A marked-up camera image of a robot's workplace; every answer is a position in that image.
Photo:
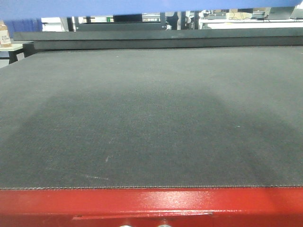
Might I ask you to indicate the blue plastic tray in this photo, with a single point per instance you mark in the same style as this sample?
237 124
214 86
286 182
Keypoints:
28 9

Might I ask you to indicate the black table mat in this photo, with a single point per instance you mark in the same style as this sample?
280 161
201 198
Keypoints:
204 117

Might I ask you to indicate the red metal cart edge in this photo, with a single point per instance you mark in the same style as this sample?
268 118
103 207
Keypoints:
213 207

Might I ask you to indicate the black raised table bar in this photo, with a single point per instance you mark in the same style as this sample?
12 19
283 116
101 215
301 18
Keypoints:
206 38

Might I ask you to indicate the white background table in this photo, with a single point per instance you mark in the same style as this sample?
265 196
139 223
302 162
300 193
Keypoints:
249 23

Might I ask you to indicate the blue plastic bin background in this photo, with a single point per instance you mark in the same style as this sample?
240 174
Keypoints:
23 25

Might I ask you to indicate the grey laptop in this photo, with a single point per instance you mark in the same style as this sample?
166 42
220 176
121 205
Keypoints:
280 13

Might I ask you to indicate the brown cardboard box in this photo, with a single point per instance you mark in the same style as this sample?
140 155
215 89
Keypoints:
4 35

